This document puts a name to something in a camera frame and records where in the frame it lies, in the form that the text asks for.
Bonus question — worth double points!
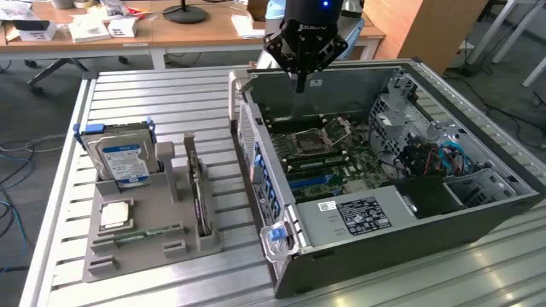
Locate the wooden desk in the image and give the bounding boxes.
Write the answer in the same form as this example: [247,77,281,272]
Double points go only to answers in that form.
[0,0,387,70]

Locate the CPU socket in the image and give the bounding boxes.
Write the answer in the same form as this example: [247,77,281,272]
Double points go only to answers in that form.
[290,129,333,154]

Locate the grey power supply unit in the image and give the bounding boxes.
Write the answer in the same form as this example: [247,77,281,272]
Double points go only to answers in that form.
[294,185,419,249]

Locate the grey parts rack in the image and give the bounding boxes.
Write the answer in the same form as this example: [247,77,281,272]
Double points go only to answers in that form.
[83,140,226,284]

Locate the blue wire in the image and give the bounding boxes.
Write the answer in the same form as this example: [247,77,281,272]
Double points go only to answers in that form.
[438,140,474,176]

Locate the black Nvidia graphics card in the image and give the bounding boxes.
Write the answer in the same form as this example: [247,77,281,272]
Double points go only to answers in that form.
[183,133,214,239]

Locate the red wire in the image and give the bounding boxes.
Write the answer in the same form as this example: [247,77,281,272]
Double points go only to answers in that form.
[425,148,441,175]

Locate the wooden cabinet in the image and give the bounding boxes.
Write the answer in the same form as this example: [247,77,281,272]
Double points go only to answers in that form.
[362,0,490,70]

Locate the printed papers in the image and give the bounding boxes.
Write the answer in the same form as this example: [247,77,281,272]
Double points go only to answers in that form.
[0,2,35,22]

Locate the perforated metal drive cage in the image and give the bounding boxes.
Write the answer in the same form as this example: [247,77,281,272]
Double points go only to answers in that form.
[369,92,431,161]

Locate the metal socket cover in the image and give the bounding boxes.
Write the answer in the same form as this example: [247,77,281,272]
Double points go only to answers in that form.
[323,116,358,143]

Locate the white booklet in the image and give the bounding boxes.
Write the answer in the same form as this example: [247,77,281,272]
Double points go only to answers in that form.
[230,14,268,40]

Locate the hard disk with blue bracket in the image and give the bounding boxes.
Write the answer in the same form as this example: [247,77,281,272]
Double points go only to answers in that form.
[72,117,160,188]

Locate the white table frame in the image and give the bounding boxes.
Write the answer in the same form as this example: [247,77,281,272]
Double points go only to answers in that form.
[467,0,546,87]

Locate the cardboard box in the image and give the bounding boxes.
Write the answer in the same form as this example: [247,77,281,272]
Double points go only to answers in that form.
[247,0,270,22]

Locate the white labelled box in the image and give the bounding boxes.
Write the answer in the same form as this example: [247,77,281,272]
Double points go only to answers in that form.
[106,17,140,38]

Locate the metal disk bay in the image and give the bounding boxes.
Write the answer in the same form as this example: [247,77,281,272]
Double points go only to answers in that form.
[443,168,519,209]

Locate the blue floor cable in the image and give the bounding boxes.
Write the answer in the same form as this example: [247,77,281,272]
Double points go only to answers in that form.
[0,153,34,274]

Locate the grey floor cable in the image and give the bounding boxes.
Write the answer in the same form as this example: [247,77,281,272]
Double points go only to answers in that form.
[0,132,67,154]

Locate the installed RAM stick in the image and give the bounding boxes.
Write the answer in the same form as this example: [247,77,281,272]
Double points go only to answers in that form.
[287,155,347,170]

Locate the dark grey PC case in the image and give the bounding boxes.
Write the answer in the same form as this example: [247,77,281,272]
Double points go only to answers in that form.
[228,57,546,300]

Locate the black and white box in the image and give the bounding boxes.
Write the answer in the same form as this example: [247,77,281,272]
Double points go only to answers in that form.
[11,19,59,42]

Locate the silver CPU chip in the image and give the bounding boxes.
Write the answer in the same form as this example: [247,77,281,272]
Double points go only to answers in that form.
[98,201,131,230]

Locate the black cable bundle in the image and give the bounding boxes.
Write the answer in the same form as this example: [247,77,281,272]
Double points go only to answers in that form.
[397,143,441,178]

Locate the black chair base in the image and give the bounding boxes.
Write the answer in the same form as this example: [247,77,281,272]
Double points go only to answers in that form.
[23,56,128,95]

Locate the white open box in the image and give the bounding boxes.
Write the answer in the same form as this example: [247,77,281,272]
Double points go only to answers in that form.
[67,14,112,44]

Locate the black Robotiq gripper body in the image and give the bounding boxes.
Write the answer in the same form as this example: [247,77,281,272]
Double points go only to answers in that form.
[279,0,343,76]

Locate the green RAM stick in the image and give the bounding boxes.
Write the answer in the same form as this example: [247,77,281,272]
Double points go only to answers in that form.
[112,225,180,246]

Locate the black lamp base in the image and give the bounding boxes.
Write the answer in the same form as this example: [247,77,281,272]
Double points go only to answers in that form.
[162,0,210,25]

